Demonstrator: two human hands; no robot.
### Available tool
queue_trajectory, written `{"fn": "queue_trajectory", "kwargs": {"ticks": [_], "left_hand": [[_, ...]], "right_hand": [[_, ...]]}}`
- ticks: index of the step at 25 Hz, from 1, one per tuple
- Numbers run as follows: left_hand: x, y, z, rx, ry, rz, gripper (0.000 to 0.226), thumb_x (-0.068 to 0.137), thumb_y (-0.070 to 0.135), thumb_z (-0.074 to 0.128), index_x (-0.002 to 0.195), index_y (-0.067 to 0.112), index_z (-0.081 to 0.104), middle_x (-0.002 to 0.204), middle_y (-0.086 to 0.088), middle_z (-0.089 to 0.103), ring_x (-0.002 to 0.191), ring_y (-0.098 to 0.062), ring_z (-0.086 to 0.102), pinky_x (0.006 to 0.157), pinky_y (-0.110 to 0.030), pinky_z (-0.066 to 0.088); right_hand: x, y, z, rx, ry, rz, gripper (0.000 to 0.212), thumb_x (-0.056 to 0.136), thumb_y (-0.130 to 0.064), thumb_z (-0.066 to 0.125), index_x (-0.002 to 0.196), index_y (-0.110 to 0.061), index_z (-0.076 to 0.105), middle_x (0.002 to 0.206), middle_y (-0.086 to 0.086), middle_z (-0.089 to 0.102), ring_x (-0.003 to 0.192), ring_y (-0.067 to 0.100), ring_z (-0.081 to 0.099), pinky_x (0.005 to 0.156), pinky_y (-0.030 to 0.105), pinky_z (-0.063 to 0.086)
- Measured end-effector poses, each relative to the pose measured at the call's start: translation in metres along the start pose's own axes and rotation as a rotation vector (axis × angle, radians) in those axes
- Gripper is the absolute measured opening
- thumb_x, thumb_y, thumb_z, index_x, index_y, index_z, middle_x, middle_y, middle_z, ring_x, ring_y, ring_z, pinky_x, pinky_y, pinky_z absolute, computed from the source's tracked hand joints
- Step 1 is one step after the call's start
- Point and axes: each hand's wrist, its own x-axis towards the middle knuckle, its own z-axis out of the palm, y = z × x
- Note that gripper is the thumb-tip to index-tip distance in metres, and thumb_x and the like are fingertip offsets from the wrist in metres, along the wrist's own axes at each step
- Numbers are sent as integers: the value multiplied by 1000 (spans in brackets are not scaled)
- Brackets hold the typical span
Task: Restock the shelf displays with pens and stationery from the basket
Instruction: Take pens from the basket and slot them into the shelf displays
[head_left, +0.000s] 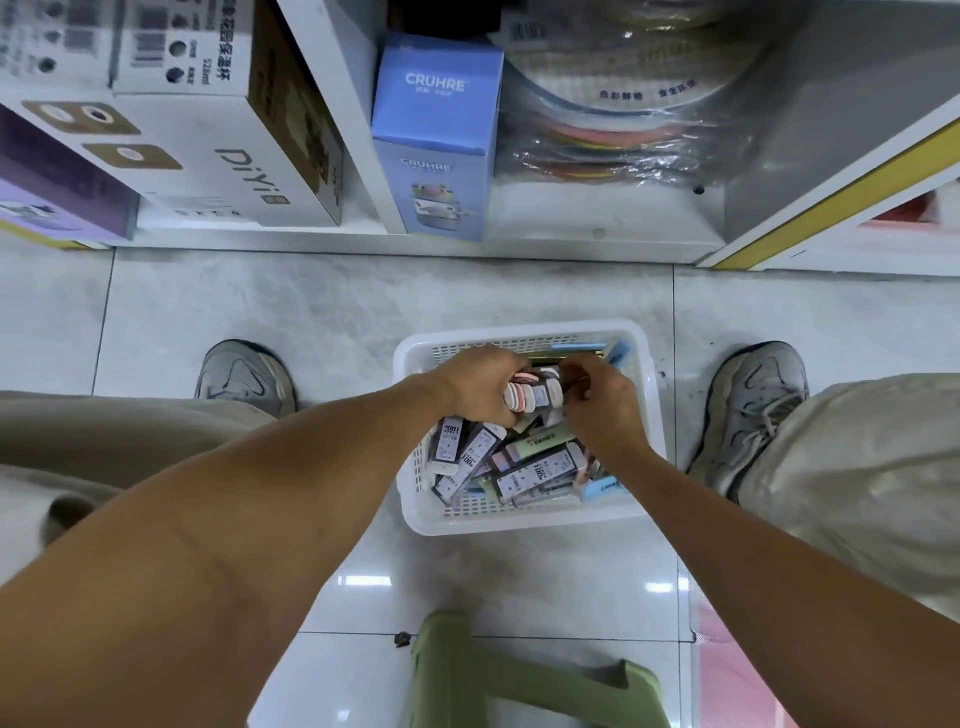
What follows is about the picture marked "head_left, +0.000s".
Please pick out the person's left hand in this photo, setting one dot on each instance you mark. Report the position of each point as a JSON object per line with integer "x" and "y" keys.
{"x": 480, "y": 383}

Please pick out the white pink striped packets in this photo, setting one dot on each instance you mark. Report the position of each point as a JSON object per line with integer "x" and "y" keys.
{"x": 536, "y": 393}

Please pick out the person's left forearm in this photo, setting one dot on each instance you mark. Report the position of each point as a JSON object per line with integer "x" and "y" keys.
{"x": 240, "y": 555}

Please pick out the person's right forearm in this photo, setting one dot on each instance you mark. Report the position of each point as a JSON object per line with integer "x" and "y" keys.
{"x": 795, "y": 600}

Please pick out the grey sneaker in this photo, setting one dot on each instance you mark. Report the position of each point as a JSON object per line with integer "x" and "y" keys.
{"x": 750, "y": 405}
{"x": 248, "y": 375}

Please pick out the green plastic stool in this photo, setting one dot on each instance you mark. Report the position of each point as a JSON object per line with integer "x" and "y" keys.
{"x": 525, "y": 683}

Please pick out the white barcode box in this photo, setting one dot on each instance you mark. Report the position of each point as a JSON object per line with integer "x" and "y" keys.
{"x": 53, "y": 38}

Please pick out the large white cardboard box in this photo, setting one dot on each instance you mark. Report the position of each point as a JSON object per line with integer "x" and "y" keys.
{"x": 195, "y": 150}

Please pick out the red floor sticker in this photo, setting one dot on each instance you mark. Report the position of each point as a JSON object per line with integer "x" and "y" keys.
{"x": 743, "y": 675}

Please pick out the person's right hand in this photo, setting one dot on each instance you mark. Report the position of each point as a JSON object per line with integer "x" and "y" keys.
{"x": 608, "y": 413}

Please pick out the white shelf with yellow trim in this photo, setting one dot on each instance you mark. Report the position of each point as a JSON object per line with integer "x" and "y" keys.
{"x": 600, "y": 218}

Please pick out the stack of wrapped discs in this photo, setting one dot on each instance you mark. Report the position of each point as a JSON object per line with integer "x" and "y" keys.
{"x": 630, "y": 90}

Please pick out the red white flat box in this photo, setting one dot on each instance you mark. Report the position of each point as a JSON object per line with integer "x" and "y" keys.
{"x": 905, "y": 210}

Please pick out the pile of lead refill packets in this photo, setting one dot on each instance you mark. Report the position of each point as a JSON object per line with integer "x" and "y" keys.
{"x": 518, "y": 465}

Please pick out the white plastic basket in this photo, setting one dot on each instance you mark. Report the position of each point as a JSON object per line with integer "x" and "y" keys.
{"x": 450, "y": 518}

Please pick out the blue small carton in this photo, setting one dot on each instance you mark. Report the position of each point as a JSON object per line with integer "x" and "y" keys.
{"x": 435, "y": 135}

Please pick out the purple box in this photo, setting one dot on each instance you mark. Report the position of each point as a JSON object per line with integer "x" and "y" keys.
{"x": 60, "y": 188}

